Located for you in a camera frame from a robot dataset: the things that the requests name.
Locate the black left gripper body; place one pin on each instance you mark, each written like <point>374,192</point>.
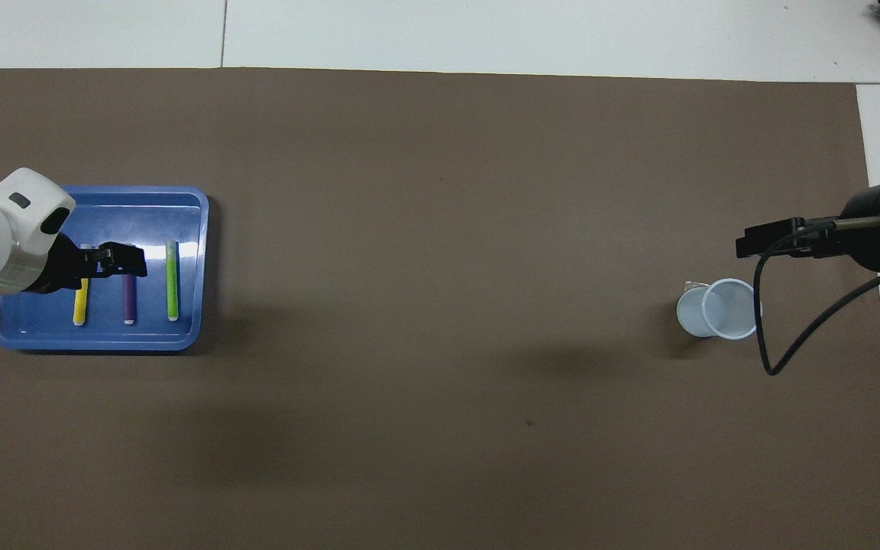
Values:
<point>62,271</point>

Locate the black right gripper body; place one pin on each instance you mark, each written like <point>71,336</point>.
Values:
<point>871,229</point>

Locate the purple pen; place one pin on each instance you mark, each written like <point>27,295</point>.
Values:
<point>129,298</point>

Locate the yellow pen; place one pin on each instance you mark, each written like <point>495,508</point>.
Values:
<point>81,302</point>

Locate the green pen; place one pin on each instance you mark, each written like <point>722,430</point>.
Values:
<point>173,283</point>

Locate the blue plastic tray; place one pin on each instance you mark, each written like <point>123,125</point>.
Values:
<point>165,221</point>

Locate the translucent plastic cup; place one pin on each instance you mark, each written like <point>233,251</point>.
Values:
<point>692,313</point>

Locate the brown table mat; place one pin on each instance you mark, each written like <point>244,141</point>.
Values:
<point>440,191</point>

